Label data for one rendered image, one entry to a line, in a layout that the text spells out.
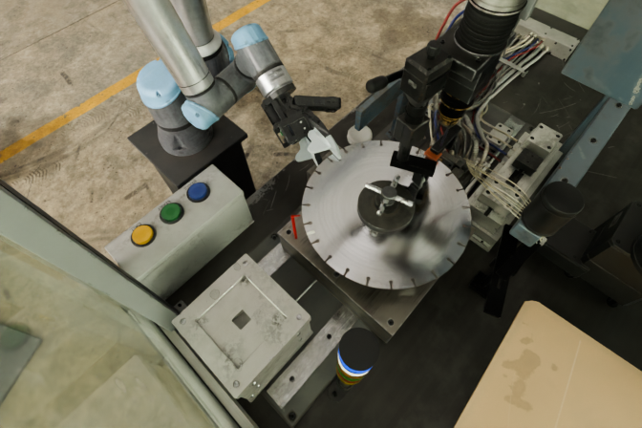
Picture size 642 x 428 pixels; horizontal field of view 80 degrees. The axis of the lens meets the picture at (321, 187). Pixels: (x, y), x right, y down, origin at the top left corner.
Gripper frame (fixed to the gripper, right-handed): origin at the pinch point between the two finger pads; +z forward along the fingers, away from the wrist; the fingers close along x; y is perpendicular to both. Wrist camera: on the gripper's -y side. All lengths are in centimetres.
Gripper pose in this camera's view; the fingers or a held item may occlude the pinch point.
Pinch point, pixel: (331, 162)
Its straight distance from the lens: 88.8
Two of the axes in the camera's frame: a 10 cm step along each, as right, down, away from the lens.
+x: 2.9, -0.7, -9.5
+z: 5.1, 8.6, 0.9
